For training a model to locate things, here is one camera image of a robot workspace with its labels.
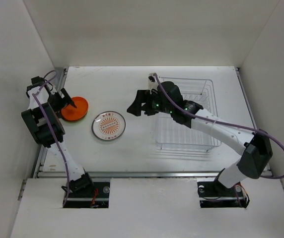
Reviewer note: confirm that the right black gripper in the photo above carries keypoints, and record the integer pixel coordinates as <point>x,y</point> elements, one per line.
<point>143,96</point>

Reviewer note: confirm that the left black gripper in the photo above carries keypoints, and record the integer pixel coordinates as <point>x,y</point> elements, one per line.
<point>63,102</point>

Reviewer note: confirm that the orange plate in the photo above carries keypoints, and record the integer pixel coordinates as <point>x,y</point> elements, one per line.
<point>73,114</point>

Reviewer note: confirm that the white plate red pattern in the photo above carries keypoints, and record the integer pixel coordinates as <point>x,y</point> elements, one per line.
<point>108,126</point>

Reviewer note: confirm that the lime green plate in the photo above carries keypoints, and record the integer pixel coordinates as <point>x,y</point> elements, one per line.
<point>81,121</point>

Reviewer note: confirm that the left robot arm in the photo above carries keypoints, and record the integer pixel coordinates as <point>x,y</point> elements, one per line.
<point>42,118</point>

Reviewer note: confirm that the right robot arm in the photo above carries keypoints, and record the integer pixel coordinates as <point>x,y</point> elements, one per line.
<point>254,148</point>

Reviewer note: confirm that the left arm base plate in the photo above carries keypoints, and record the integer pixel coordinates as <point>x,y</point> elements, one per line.
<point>91,198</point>

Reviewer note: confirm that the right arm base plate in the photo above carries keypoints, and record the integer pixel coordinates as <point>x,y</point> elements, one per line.
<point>211,197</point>

